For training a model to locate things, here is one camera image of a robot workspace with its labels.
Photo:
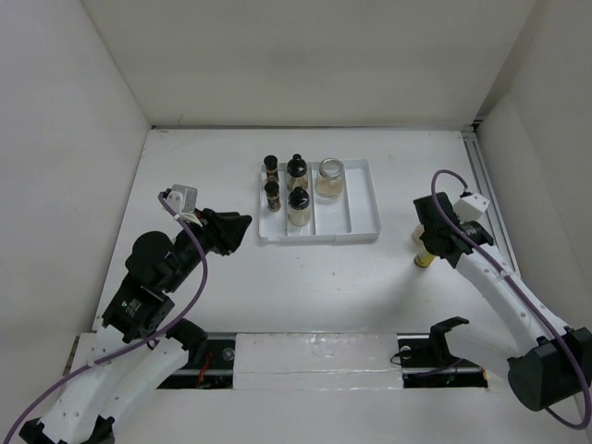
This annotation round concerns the black-capped glass condiment bottle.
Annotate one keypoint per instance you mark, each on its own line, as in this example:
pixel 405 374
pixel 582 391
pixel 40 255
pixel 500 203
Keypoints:
pixel 297 173

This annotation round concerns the cream yellow squeeze bottle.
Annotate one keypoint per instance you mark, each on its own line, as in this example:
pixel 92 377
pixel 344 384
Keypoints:
pixel 417 233

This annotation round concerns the wide glass jar metal rim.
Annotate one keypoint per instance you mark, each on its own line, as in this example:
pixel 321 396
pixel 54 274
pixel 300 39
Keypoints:
pixel 330 176

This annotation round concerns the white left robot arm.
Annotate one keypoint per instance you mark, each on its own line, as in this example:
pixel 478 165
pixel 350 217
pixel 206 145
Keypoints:
pixel 137 347

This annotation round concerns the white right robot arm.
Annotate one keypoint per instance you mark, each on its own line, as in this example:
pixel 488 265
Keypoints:
pixel 552 361

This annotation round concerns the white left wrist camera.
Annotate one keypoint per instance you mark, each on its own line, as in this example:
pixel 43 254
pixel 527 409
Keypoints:
pixel 179 201

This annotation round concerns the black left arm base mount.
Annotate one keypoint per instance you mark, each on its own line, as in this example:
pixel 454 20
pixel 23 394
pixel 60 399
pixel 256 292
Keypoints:
pixel 211 359

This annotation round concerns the small beige-capped bottle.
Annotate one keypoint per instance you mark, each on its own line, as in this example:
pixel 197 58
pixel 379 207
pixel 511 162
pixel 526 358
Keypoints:
pixel 424 259

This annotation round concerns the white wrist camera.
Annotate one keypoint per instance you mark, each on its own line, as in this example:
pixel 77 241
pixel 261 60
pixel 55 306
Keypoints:
pixel 471 206
pixel 179 201

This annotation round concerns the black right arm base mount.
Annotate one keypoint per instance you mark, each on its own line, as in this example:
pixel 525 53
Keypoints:
pixel 425 360

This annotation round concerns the black-capped white sauce bottle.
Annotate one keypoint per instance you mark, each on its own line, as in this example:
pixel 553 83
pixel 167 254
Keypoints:
pixel 299 207

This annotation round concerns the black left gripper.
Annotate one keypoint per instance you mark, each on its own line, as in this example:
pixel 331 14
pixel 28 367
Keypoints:
pixel 224 228

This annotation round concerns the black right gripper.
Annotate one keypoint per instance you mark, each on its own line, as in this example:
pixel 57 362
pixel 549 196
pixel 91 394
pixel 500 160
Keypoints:
pixel 423 236

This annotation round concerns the small dark spice shaker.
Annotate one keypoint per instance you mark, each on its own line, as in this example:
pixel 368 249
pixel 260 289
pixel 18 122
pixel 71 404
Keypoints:
pixel 271 189
pixel 271 168

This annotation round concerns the white divided plastic tray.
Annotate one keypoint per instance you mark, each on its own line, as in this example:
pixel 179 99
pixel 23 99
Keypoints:
pixel 348 218

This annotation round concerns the aluminium rail on right wall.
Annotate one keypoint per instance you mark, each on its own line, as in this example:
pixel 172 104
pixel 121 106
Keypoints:
pixel 484 186

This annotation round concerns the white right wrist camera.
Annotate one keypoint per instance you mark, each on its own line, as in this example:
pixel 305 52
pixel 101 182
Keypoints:
pixel 471 206

